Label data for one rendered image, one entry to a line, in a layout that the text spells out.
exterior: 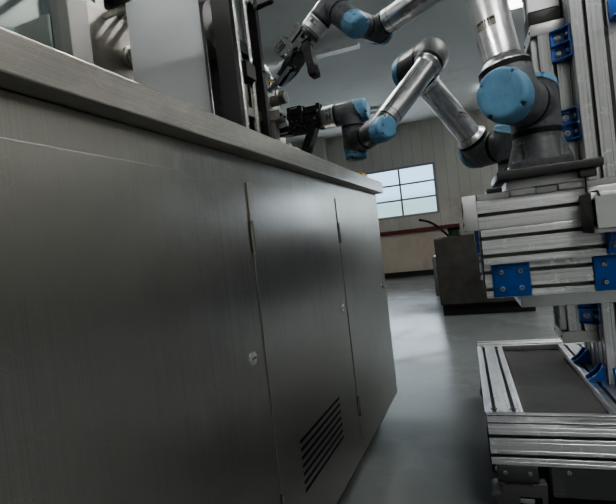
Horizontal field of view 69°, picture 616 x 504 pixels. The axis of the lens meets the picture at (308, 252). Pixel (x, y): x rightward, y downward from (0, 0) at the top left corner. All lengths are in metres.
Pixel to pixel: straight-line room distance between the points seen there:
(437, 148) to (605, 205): 9.12
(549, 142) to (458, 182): 8.84
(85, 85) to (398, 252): 7.36
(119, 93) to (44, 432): 0.34
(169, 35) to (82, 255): 0.98
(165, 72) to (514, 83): 0.88
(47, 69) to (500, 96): 0.91
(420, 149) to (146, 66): 9.05
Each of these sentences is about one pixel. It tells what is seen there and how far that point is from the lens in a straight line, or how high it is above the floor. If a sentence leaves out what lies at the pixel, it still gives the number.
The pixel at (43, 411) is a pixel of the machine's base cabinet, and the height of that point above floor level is 0.57.
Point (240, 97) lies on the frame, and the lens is 1.14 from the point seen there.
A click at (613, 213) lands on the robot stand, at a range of 1.14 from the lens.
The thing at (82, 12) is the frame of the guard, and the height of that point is 1.00.
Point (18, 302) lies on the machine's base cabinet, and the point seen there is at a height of 0.67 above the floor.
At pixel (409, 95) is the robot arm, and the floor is 1.11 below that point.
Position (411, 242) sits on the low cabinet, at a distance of 7.71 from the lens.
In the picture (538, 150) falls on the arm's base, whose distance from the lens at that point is 1.24.
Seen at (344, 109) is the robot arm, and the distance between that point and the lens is 1.51.
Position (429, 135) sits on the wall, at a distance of 10.25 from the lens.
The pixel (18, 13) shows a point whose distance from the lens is 0.61.
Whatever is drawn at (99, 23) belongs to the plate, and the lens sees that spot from 1.57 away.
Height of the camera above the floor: 0.69
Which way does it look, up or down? 1 degrees down
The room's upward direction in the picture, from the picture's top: 6 degrees counter-clockwise
